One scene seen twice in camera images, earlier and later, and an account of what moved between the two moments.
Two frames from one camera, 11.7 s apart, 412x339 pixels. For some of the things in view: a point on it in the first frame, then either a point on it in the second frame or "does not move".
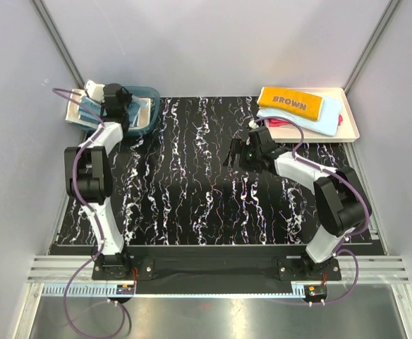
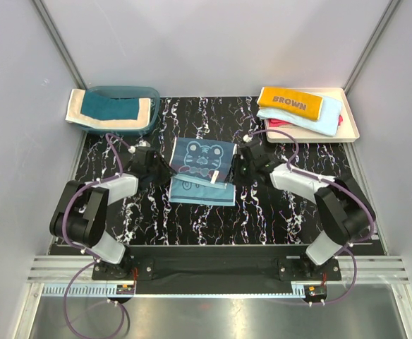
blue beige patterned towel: x=139 y=111 to x=202 y=167
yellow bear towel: x=291 y=102 does not move
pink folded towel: x=282 y=123 does not move
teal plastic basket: x=143 y=92 does not move
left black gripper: x=127 y=97 to x=166 y=171
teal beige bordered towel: x=81 y=108 does not move
